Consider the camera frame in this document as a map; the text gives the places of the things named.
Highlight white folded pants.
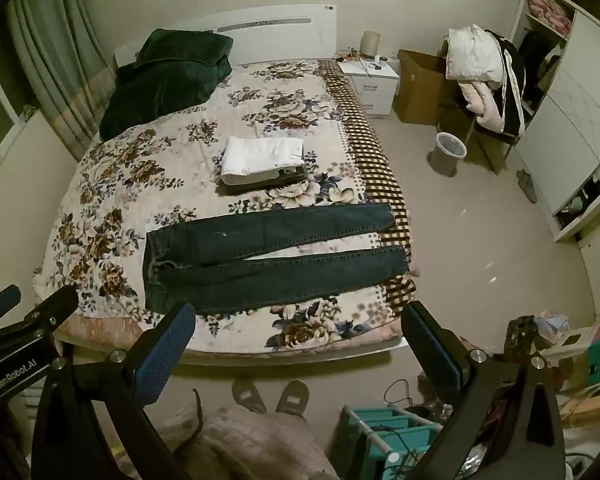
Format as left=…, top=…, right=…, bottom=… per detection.
left=219, top=136, right=305, bottom=186

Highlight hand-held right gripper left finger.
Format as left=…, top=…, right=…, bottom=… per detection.
left=32, top=301, right=201, bottom=480

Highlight window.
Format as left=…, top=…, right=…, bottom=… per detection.
left=0, top=40, right=32, bottom=173

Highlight person's grey slipper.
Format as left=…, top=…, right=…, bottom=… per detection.
left=231, top=379, right=267, bottom=415
left=275, top=380, right=310, bottom=419

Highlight floral bed blanket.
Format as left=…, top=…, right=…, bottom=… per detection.
left=32, top=57, right=418, bottom=356

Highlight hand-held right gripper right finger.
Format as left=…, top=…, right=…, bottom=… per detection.
left=401, top=301, right=566, bottom=480

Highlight pink padded jacket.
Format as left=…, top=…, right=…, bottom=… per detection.
left=462, top=80, right=507, bottom=133

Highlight black garment with white stripe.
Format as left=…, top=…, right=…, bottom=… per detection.
left=484, top=30, right=527, bottom=137

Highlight dark green pillow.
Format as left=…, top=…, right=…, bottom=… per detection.
left=134, top=27, right=232, bottom=70

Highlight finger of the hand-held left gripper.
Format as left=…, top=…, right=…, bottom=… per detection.
left=0, top=285, right=22, bottom=320
left=10, top=285, right=80, bottom=336

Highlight pink bed sheet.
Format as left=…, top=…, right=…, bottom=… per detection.
left=57, top=316, right=148, bottom=348

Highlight brown cardboard box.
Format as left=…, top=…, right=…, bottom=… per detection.
left=392, top=49, right=462, bottom=126

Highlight pink folded bedding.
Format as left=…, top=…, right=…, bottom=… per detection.
left=527, top=0, right=575, bottom=37

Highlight grey-green curtain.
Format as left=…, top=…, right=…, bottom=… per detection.
left=5, top=0, right=117, bottom=162

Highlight blue jeans pants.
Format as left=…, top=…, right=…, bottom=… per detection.
left=144, top=202, right=411, bottom=316

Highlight grey waste bin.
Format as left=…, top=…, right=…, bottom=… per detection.
left=430, top=132, right=467, bottom=177

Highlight brown checked blanket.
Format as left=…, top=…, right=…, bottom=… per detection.
left=319, top=59, right=418, bottom=318

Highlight grey shoe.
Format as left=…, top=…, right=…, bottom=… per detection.
left=516, top=170, right=539, bottom=205

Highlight white nightstand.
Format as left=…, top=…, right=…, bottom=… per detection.
left=339, top=57, right=400, bottom=120

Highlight teal storage rack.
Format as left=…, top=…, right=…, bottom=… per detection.
left=341, top=405, right=453, bottom=480

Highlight person's plaid pajama legs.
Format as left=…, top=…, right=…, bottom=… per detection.
left=172, top=404, right=341, bottom=480

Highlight dark folded pants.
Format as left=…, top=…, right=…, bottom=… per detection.
left=215, top=165, right=309, bottom=196

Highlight white padded jacket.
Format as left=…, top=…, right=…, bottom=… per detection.
left=445, top=24, right=504, bottom=84

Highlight dark green pillows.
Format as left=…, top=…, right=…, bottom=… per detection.
left=99, top=54, right=233, bottom=141

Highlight white wardrobe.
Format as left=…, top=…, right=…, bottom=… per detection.
left=507, top=0, right=600, bottom=243

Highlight white headboard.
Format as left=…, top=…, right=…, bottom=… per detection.
left=55, top=4, right=416, bottom=367

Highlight wooden chair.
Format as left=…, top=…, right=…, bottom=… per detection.
left=437, top=110, right=520, bottom=176

